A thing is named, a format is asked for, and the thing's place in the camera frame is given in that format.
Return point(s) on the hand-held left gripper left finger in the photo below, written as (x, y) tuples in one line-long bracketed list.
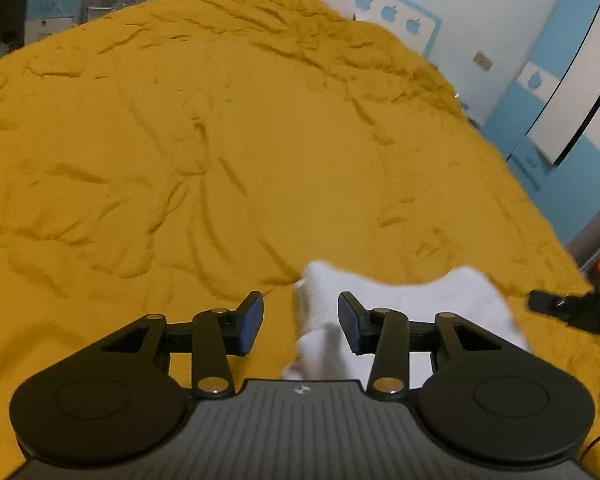
[(250, 322)]

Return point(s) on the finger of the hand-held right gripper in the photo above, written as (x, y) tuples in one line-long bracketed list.
[(570, 310)]

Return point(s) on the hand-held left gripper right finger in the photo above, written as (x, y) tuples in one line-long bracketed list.
[(350, 322)]

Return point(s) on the white t-shirt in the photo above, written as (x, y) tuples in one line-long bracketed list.
[(430, 300)]

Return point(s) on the mustard yellow blanket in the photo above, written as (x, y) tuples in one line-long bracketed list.
[(180, 160)]

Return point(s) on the blue and white wardrobe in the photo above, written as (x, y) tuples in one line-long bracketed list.
[(570, 90)]

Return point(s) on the white drawer cabinet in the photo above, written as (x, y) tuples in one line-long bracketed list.
[(50, 30)]

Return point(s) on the beige wall socket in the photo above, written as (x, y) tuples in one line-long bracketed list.
[(483, 61)]

